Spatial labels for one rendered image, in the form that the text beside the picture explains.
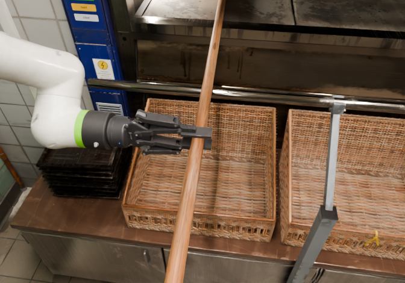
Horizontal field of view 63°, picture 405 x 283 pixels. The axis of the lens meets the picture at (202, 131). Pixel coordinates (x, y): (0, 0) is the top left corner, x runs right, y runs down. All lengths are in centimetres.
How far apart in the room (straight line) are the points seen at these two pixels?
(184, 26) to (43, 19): 55
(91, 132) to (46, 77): 15
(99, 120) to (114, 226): 67
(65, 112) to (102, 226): 67
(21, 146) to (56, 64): 132
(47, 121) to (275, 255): 90
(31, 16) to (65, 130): 76
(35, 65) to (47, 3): 67
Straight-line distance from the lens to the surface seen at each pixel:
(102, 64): 142
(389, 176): 167
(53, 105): 83
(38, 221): 149
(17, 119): 193
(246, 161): 153
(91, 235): 138
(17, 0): 148
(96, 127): 78
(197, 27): 126
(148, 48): 137
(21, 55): 76
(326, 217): 98
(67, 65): 83
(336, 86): 139
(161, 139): 79
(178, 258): 59
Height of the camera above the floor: 174
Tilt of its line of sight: 44 degrees down
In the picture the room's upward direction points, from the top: straight up
